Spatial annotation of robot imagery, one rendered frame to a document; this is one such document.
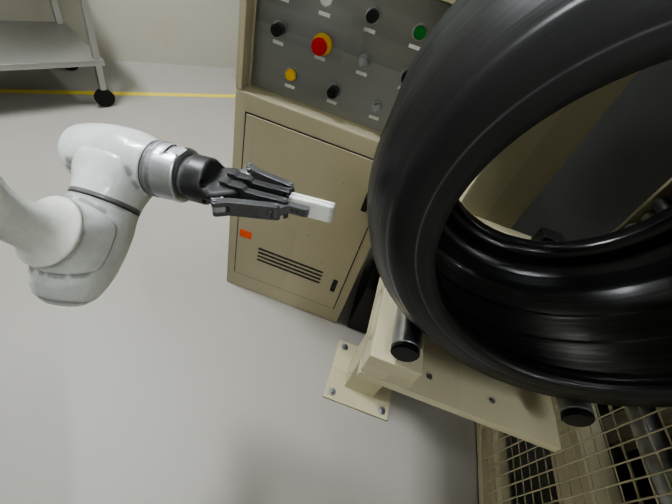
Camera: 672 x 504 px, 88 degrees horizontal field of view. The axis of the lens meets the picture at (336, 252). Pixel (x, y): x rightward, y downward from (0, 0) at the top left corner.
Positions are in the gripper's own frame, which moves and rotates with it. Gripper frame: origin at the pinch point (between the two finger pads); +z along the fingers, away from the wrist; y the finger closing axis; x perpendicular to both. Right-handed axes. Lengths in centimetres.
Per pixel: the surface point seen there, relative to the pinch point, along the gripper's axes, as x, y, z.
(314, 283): 79, 53, -10
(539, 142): -7.3, 25.9, 34.6
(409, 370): 18.3, -11.0, 21.2
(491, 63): -25.7, -10.8, 16.0
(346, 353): 103, 40, 10
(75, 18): 41, 202, -242
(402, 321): 12.5, -6.5, 18.1
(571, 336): 13.9, 1.4, 46.6
